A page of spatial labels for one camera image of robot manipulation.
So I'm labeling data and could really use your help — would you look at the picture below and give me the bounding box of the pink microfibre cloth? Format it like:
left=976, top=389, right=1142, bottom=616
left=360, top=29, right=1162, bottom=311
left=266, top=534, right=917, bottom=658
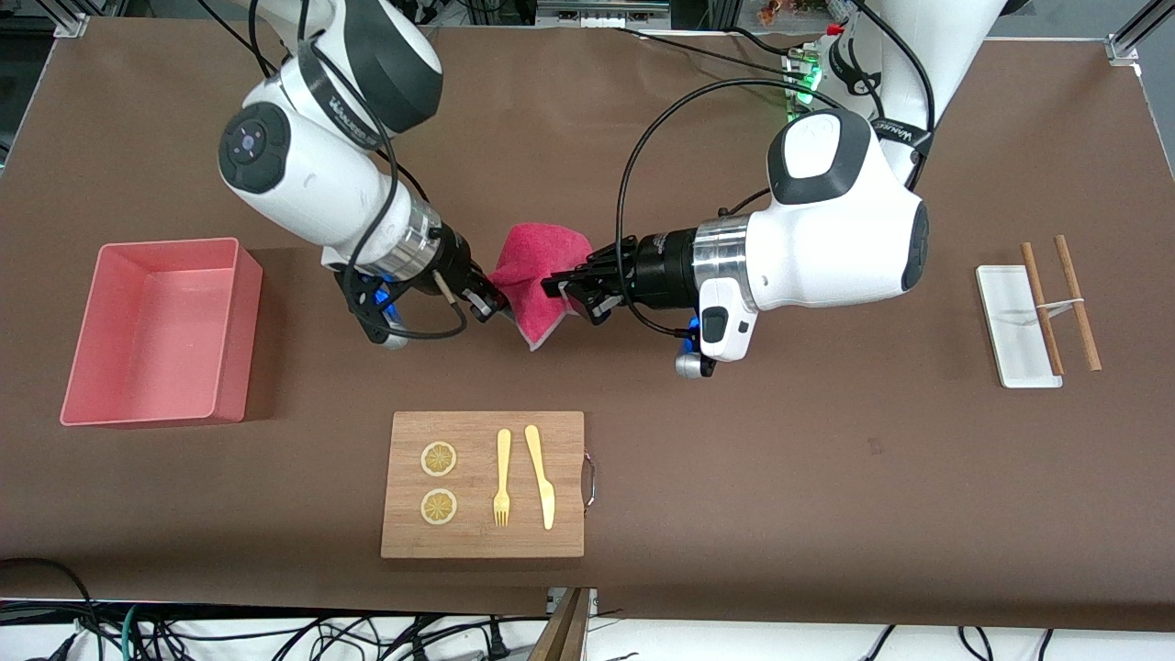
left=489, top=223, right=594, bottom=353

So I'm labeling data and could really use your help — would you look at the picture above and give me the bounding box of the brown table cover mat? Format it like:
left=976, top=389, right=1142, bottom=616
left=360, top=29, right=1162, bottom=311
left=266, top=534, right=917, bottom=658
left=0, top=17, right=1175, bottom=634

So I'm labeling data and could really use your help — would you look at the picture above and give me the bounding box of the yellow plastic fork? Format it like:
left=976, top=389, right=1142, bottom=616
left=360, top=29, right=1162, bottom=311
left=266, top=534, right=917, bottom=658
left=493, top=429, right=512, bottom=528

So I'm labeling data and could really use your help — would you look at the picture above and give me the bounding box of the yellow plastic knife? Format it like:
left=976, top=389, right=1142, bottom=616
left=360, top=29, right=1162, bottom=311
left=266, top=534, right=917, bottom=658
left=524, top=424, right=556, bottom=531

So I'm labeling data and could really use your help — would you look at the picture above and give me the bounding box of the wooden cutting board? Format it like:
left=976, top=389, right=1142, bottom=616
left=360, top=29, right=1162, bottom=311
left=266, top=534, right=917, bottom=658
left=380, top=410, right=598, bottom=559

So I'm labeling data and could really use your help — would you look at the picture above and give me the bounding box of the grey power strip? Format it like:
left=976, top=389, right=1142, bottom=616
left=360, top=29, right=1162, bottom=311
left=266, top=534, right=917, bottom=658
left=536, top=0, right=673, bottom=29

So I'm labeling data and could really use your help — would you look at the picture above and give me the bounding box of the pink plastic bin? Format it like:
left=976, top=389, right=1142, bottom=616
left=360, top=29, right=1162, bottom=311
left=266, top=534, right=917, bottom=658
left=60, top=237, right=264, bottom=429

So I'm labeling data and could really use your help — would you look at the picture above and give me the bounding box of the wooden plank piece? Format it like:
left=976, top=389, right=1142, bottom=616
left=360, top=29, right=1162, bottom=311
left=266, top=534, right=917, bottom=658
left=528, top=588, right=594, bottom=661

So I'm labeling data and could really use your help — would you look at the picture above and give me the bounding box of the white rack base tray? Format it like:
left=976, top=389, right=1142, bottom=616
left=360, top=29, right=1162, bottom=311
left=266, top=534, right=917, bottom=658
left=976, top=265, right=1064, bottom=389

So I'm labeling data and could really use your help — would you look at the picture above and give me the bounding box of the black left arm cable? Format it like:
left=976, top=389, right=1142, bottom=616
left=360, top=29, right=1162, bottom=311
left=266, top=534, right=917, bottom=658
left=614, top=0, right=938, bottom=338

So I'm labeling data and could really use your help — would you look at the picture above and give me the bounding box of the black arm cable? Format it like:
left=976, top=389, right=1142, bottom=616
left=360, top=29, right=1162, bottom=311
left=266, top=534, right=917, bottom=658
left=614, top=0, right=938, bottom=338
left=197, top=0, right=472, bottom=342

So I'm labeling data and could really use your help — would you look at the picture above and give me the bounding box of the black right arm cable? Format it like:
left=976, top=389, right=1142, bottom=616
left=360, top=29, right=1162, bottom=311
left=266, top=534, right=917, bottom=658
left=197, top=0, right=472, bottom=342

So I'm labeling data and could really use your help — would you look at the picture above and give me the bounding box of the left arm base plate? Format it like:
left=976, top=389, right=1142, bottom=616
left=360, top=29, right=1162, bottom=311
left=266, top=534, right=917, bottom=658
left=782, top=46, right=827, bottom=120

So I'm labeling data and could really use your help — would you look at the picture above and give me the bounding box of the black cable across table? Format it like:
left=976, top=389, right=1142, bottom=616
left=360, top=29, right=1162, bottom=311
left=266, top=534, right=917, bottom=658
left=613, top=25, right=811, bottom=82

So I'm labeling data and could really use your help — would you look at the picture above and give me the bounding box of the teal cable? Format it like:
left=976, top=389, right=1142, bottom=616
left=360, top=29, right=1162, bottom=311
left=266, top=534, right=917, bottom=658
left=121, top=603, right=150, bottom=661

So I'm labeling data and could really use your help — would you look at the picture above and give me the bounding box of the black looped cable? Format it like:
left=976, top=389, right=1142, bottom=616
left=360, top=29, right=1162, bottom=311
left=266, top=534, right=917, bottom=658
left=0, top=556, right=104, bottom=661

